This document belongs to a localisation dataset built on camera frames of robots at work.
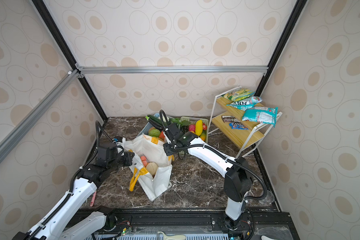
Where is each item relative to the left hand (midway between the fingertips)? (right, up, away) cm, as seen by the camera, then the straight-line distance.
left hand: (136, 151), depth 77 cm
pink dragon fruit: (+31, +13, +29) cm, 44 cm away
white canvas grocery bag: (+6, +1, +11) cm, 12 cm away
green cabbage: (+5, +10, +22) cm, 25 cm away
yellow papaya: (+36, +13, +27) cm, 47 cm away
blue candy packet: (+57, +14, +14) cm, 61 cm away
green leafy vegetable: (+24, +17, +31) cm, 43 cm away
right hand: (+16, +1, +5) cm, 17 cm away
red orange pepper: (+10, +8, +21) cm, 24 cm away
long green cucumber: (+5, +19, +29) cm, 35 cm away
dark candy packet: (+54, +19, +19) cm, 61 cm away
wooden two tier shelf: (+56, +11, +14) cm, 58 cm away
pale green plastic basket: (+32, +19, +38) cm, 53 cm away
